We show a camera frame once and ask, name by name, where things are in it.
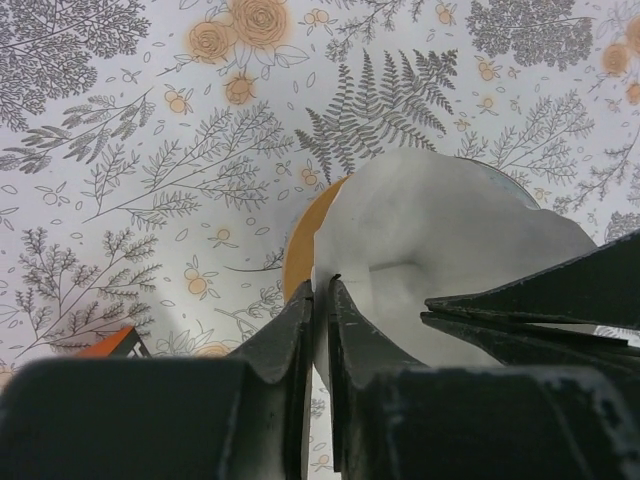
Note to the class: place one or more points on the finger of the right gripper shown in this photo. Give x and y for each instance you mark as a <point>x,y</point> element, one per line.
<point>525,344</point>
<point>598,288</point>

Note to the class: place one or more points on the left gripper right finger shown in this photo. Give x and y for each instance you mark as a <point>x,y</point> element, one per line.
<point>396,418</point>

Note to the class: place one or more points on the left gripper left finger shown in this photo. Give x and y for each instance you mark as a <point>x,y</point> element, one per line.
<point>241,416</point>

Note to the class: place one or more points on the grey glass dripper cone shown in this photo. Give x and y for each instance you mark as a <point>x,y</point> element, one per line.
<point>509,184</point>

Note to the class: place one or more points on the coffee filter paper box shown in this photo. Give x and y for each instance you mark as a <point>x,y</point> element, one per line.
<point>123,343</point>

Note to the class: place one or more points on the beige paper coffee filter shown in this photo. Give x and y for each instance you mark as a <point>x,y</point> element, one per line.
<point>412,225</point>

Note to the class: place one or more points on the wooden dripper ring holder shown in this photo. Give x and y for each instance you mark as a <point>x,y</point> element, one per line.
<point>299,251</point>

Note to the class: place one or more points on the floral patterned table mat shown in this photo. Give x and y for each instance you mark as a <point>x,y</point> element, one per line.
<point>155,155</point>

